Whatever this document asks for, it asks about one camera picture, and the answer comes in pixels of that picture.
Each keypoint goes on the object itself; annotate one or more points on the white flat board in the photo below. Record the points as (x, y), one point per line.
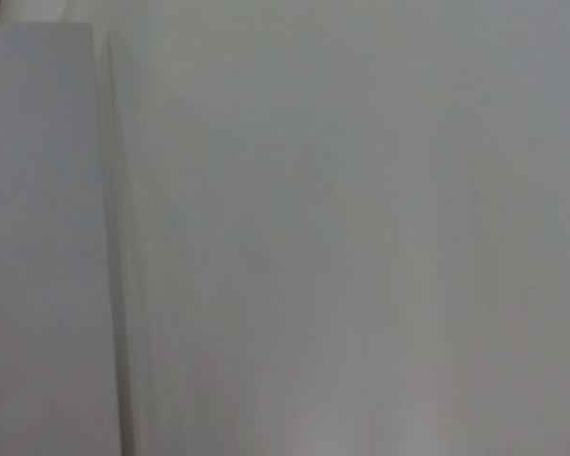
(43, 237)

